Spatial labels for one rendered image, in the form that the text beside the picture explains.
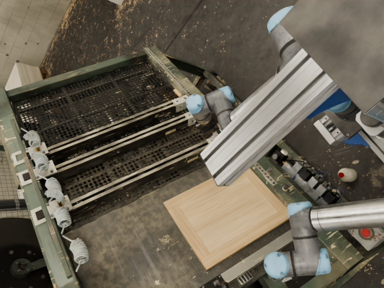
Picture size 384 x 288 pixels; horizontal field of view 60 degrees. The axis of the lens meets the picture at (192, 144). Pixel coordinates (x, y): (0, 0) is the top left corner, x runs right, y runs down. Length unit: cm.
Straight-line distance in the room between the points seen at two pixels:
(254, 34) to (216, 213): 200
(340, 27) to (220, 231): 134
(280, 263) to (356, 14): 72
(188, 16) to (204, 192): 256
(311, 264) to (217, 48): 280
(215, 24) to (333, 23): 309
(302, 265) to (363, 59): 68
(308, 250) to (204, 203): 89
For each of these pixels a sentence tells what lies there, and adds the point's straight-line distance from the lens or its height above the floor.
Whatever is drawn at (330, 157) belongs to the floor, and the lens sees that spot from 277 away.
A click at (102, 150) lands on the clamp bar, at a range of 209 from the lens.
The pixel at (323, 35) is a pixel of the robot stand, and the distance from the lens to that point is 65.
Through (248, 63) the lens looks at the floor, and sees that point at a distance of 328.
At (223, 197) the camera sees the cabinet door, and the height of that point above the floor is 110.
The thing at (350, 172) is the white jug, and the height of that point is 14.
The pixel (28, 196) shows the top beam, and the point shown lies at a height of 190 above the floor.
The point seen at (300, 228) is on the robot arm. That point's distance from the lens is 109.
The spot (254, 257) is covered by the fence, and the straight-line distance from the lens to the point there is 173.
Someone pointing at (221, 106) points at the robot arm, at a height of 158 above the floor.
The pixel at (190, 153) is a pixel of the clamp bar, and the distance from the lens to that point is 201.
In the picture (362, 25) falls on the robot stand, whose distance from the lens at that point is 64.
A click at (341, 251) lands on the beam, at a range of 186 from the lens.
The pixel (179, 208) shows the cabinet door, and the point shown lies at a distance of 184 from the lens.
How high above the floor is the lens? 259
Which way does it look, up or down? 46 degrees down
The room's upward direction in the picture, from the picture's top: 84 degrees counter-clockwise
